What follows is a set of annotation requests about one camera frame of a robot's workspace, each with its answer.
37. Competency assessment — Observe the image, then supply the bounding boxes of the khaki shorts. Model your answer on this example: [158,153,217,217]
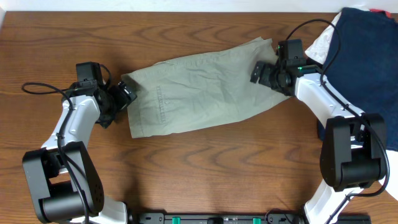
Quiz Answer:
[122,37,287,138]

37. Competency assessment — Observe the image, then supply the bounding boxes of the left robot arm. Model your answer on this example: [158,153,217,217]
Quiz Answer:
[22,81,136,223]

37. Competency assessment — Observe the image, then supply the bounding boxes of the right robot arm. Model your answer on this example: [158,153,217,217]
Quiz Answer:
[250,59,391,223]

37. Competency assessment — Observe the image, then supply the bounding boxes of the white garment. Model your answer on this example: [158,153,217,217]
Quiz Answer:
[305,25,335,64]

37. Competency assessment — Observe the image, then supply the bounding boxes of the navy blue garment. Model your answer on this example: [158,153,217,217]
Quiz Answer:
[322,7,397,151]

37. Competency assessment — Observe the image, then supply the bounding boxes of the red garment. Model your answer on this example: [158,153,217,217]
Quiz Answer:
[369,9,392,18]

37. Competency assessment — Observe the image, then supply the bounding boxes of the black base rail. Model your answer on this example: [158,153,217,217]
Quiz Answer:
[138,208,373,224]

